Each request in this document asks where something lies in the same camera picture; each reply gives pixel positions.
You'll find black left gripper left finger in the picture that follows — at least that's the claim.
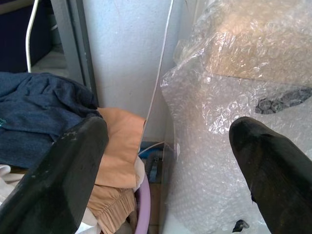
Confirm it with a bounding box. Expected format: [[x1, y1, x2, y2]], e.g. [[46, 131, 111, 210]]
[[0, 116, 109, 234]]

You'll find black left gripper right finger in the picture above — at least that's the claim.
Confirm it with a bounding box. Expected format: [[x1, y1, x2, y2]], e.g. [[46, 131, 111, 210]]
[[229, 116, 312, 234]]

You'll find white garment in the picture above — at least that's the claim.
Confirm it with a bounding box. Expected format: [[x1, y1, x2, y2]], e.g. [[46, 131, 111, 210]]
[[0, 163, 27, 204]]

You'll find peach orange garment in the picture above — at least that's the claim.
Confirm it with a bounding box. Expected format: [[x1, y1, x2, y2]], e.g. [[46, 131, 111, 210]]
[[87, 107, 146, 234]]

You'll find dark blue garment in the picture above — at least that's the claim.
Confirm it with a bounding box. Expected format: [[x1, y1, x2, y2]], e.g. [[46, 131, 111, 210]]
[[0, 72, 102, 169]]

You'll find clear bubble wrap sheet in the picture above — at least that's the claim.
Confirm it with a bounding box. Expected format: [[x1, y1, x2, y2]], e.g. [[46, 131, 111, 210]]
[[159, 0, 312, 234]]

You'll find purple plastic laundry basin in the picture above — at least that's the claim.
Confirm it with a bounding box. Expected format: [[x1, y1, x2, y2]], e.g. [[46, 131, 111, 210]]
[[133, 173, 151, 234]]

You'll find brown cardboard box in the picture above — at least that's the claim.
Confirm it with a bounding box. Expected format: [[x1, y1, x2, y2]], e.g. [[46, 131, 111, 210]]
[[204, 9, 312, 85]]

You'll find grey corrugated drain hose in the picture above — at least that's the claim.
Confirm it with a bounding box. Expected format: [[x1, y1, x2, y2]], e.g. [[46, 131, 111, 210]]
[[145, 150, 163, 181]]

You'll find grey metal door frame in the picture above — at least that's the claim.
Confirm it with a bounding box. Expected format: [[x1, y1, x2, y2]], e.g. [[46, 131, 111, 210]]
[[50, 0, 98, 104]]

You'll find thick white cable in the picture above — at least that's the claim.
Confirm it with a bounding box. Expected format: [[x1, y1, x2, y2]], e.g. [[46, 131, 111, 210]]
[[25, 0, 39, 73]]

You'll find thin white cord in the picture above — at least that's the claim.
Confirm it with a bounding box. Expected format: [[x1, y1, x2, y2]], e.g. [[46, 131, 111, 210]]
[[142, 0, 175, 137]]

